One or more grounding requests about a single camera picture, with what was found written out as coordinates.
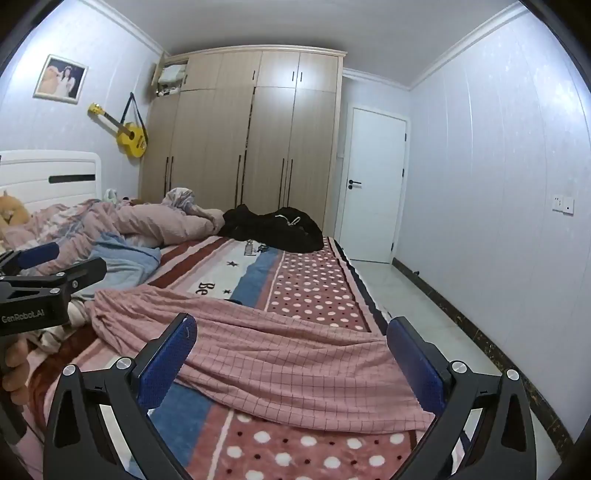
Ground light blue cloth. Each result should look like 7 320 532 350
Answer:
60 231 162 298

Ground black hooded jacket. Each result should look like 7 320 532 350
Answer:
221 205 325 253

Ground person's left hand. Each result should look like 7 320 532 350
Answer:
0 336 34 409

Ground beige wooden wardrobe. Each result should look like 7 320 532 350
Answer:
139 45 348 238

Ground orange plush toy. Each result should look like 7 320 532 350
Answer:
0 190 31 241

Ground white door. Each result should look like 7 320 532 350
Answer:
333 107 411 265

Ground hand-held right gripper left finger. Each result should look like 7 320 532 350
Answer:
43 312 198 480

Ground framed wall picture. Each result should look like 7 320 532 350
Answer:
32 54 89 101

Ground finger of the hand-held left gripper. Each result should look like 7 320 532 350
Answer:
0 242 61 277
28 257 108 300

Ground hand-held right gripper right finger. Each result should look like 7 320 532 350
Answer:
386 316 539 480

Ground white stored box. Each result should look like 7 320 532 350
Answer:
154 65 188 97

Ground polka dot printed blanket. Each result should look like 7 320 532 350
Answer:
28 234 393 480

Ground pink checked pants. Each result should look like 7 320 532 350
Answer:
88 284 437 437

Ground white bed headboard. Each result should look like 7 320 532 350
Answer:
0 150 102 217

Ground yellow guitar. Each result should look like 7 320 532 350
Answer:
89 92 148 159

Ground pink duvet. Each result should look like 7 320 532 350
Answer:
0 187 227 278

